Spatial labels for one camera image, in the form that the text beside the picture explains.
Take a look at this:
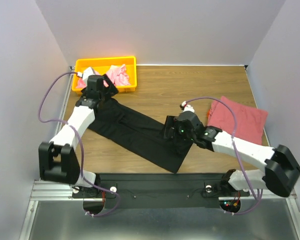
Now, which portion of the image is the black t shirt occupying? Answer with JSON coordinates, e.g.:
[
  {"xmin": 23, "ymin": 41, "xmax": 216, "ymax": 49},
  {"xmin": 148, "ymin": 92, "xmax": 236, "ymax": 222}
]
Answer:
[{"xmin": 88, "ymin": 98, "xmax": 193, "ymax": 174}]

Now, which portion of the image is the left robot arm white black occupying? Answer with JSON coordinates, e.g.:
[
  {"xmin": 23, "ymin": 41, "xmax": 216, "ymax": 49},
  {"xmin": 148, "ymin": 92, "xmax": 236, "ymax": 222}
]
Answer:
[{"xmin": 38, "ymin": 74, "xmax": 119, "ymax": 197}]

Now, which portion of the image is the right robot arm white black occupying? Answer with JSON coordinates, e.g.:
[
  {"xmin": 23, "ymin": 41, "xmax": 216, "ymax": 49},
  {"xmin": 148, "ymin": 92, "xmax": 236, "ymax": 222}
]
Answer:
[{"xmin": 163, "ymin": 110, "xmax": 300, "ymax": 198}]

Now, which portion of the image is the pink crumpled t shirt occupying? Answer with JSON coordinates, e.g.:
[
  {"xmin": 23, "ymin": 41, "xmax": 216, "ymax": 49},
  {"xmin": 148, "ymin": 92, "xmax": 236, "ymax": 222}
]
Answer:
[{"xmin": 75, "ymin": 64, "xmax": 130, "ymax": 89}]

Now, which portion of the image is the yellow plastic bin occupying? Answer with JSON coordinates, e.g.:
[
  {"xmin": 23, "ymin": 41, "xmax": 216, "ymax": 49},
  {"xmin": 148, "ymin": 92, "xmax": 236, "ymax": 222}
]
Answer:
[{"xmin": 71, "ymin": 56, "xmax": 137, "ymax": 95}]

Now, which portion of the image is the folded dusty red t shirt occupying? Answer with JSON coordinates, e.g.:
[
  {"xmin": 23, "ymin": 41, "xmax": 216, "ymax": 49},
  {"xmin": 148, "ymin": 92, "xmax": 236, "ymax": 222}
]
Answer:
[{"xmin": 207, "ymin": 96, "xmax": 268, "ymax": 145}]

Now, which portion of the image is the right silver knob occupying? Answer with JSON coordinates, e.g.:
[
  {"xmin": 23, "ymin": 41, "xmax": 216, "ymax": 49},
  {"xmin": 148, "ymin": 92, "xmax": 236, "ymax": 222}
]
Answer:
[{"xmin": 205, "ymin": 185, "xmax": 213, "ymax": 193}]

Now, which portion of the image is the left white knob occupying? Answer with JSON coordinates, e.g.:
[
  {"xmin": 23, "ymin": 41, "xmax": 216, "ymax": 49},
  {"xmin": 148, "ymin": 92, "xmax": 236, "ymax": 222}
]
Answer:
[{"xmin": 110, "ymin": 186, "xmax": 117, "ymax": 193}]

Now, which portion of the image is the electronics board with leds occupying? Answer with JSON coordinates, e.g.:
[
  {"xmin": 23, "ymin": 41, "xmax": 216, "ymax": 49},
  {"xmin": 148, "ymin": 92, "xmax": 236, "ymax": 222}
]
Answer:
[{"xmin": 221, "ymin": 199, "xmax": 241, "ymax": 210}]

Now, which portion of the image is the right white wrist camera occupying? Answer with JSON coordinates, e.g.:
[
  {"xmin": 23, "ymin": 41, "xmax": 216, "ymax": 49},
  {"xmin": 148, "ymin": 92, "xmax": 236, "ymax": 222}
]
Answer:
[{"xmin": 180, "ymin": 101, "xmax": 195, "ymax": 113}]

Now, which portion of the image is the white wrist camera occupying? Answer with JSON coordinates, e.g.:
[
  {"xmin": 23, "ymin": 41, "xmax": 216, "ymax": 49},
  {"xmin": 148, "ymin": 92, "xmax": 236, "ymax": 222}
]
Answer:
[
  {"xmin": 180, "ymin": 101, "xmax": 195, "ymax": 113},
  {"xmin": 76, "ymin": 66, "xmax": 99, "ymax": 82}
]

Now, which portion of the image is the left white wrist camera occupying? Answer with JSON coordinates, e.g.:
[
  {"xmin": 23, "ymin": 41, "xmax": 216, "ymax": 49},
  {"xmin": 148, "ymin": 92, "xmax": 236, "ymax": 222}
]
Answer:
[{"xmin": 76, "ymin": 66, "xmax": 99, "ymax": 82}]

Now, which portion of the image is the aluminium left side rail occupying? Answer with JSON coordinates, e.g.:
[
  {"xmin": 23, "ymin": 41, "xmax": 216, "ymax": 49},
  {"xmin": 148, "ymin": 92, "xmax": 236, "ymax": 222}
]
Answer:
[{"xmin": 45, "ymin": 65, "xmax": 75, "ymax": 172}]

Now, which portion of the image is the aluminium rail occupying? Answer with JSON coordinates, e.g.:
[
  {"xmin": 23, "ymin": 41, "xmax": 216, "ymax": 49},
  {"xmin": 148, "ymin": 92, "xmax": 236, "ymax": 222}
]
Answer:
[
  {"xmin": 45, "ymin": 65, "xmax": 75, "ymax": 172},
  {"xmin": 30, "ymin": 180, "xmax": 298, "ymax": 202}
]

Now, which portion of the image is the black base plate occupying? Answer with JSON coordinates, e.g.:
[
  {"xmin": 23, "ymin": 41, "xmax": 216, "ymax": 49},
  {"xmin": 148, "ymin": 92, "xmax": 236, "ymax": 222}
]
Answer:
[{"xmin": 65, "ymin": 171, "xmax": 250, "ymax": 215}]

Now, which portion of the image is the aluminium front rail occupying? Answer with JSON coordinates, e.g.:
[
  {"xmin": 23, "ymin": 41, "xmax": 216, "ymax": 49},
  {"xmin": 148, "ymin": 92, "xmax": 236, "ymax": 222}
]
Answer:
[{"xmin": 30, "ymin": 180, "xmax": 298, "ymax": 202}]

